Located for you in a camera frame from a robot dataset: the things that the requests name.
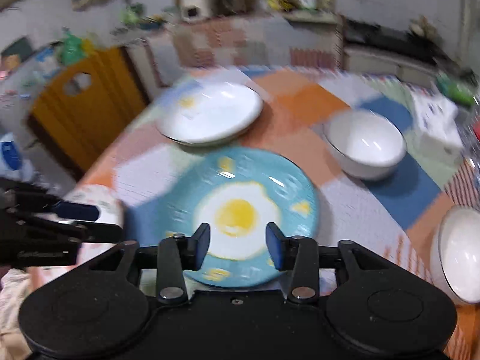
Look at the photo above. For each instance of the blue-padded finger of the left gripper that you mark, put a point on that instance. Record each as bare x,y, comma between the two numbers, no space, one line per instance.
77,211

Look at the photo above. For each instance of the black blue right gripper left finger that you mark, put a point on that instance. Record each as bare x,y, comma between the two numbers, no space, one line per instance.
175,255

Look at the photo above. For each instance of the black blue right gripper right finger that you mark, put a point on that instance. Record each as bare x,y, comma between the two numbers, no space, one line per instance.
299,256

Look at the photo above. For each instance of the pink bunny plate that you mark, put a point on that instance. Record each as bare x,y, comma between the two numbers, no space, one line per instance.
111,210

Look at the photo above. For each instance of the blue egg plate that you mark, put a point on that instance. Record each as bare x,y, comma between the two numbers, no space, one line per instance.
238,192

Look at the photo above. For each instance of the white bowl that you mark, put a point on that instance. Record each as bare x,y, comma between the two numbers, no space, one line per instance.
366,145
454,255

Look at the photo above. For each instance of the white sun plate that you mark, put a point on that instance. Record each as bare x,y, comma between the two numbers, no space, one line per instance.
210,114

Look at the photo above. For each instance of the yellow wooden chair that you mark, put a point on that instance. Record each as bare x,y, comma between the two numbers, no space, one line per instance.
84,108

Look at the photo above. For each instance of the checkered tablecloth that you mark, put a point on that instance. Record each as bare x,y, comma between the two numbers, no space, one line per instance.
377,299

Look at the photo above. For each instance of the white fluffy cloth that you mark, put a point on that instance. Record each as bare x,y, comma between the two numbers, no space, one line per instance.
15,287

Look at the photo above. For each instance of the green detergent bottle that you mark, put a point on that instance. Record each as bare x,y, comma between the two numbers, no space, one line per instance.
71,50

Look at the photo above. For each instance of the white tissue box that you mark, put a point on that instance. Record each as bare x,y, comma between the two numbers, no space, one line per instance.
434,127

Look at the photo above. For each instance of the striped counter cloth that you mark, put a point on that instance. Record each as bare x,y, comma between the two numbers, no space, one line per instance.
260,41

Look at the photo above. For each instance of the green dish basket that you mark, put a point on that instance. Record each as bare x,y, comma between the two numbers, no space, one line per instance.
461,89

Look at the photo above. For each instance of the white rice cooker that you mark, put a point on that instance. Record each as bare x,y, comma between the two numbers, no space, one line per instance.
195,10

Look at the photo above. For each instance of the black gas stove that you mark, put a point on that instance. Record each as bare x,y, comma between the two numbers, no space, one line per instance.
404,43

